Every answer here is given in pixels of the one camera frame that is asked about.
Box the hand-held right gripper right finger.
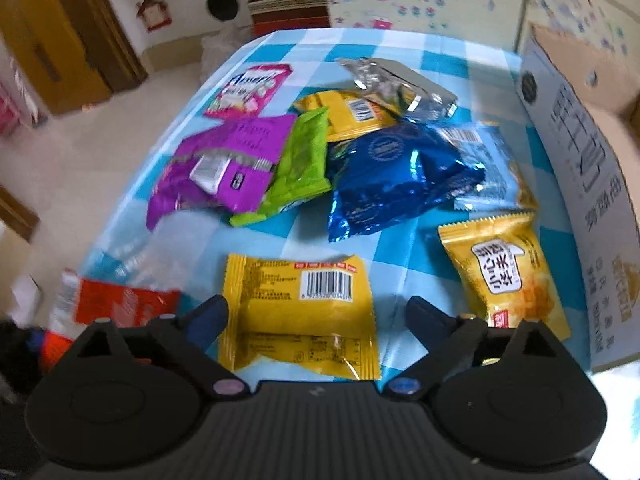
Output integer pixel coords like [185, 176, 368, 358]
[382, 296, 576, 402]

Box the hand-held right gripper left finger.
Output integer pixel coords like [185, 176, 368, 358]
[65, 294, 251, 402]

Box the yellow clear-bottom snack packet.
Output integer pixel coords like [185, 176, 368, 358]
[217, 253, 383, 381]

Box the red snack packet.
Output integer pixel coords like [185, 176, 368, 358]
[42, 269, 182, 371]

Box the green snack packet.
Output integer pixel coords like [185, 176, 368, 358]
[230, 106, 333, 227]

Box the white printed cardboard box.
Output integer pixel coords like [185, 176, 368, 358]
[515, 22, 640, 373]

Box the silver foil snack packet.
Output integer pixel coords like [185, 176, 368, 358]
[336, 56, 460, 122]

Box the blue checked tablecloth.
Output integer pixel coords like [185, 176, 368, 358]
[80, 27, 601, 391]

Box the yellow speech-bubble print snack packet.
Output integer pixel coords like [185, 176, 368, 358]
[437, 211, 572, 343]

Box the dark blue foil snack packet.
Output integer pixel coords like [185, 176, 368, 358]
[326, 121, 487, 243]

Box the wooden furniture piece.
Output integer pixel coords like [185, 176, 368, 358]
[0, 185, 41, 241]

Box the pale blue snack packet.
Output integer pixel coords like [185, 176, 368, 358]
[430, 121, 540, 212]

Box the purple snack packet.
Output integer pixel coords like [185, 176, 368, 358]
[146, 114, 297, 231]

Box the pink snack packet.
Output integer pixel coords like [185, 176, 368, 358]
[204, 63, 293, 121]

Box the pink printed object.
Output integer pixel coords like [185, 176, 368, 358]
[0, 80, 41, 136]

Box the clear plastic bag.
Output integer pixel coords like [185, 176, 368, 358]
[200, 25, 256, 86]

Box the brown patterned carton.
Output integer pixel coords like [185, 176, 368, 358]
[247, 0, 331, 38]

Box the wooden door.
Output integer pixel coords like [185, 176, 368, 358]
[0, 0, 148, 116]

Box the house-shaped wall sticker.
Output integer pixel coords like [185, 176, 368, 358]
[136, 0, 172, 33]

